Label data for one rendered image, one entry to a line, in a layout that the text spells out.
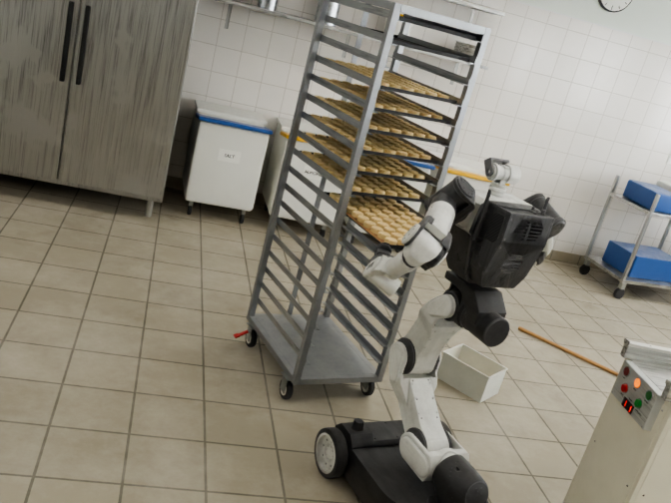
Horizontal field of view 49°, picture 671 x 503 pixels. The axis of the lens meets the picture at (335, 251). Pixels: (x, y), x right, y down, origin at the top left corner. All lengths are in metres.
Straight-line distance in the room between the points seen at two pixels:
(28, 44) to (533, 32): 3.90
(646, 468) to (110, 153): 3.81
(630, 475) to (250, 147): 3.59
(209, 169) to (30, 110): 1.25
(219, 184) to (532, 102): 2.82
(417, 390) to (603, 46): 4.51
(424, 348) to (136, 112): 2.93
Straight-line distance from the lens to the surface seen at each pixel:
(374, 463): 2.94
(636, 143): 7.21
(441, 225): 2.26
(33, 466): 2.89
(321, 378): 3.42
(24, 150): 5.27
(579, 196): 7.08
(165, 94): 5.07
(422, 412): 2.91
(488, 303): 2.61
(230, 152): 5.41
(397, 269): 2.31
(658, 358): 2.95
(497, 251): 2.47
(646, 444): 2.77
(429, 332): 2.80
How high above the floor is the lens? 1.79
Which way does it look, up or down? 19 degrees down
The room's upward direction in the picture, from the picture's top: 15 degrees clockwise
